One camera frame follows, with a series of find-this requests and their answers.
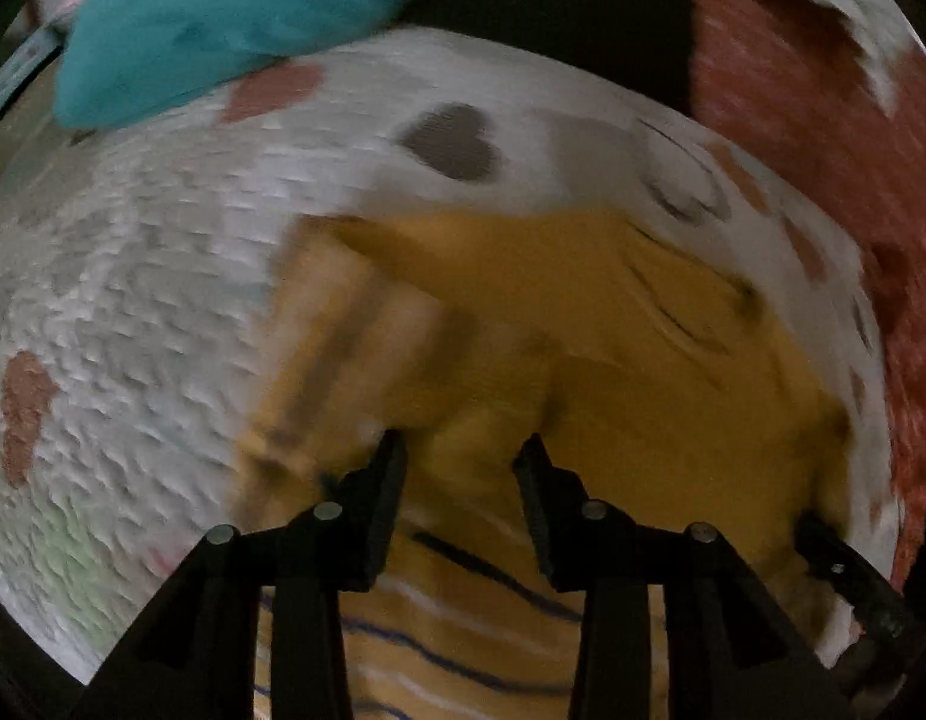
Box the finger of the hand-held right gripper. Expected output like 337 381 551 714
796 511 915 662

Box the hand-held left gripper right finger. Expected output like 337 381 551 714
512 433 855 720

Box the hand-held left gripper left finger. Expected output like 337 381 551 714
69 429 410 720

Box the yellow striped sweater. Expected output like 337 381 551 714
234 210 858 720

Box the white quilted heart-print blanket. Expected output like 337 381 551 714
0 26 908 691

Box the red knitted cloth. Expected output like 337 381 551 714
688 0 926 587

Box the teal cloth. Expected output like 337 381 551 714
54 0 423 130

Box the strip with coloured dots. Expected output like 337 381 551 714
0 22 64 128

